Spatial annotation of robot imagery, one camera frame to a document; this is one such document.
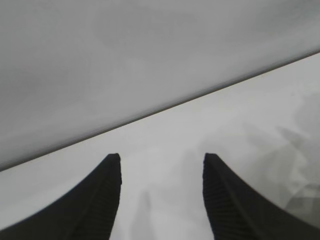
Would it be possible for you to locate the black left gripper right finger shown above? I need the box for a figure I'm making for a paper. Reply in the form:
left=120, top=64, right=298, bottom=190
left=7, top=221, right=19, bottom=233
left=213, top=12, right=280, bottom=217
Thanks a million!
left=202, top=152, right=320, bottom=240

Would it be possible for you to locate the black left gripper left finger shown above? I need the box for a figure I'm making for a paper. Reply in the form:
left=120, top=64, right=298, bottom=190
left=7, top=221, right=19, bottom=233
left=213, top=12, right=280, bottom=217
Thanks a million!
left=0, top=152, right=123, bottom=240

